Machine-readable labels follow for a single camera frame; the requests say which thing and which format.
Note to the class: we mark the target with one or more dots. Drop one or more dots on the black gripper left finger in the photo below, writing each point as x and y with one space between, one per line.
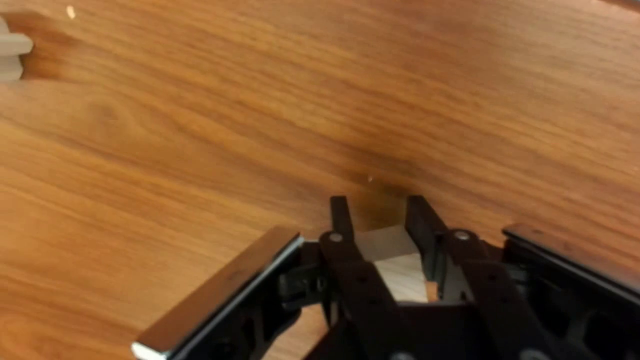
350 272

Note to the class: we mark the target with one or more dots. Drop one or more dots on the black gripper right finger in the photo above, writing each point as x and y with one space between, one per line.
467 280

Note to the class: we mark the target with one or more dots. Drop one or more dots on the plain wooden cube block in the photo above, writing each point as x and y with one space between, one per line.
392 257

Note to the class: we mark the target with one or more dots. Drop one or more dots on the cross-shaped wooden block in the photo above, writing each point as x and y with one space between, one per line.
13 51

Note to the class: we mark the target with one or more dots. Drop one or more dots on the tiny pale crumb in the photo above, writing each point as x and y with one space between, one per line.
70 10

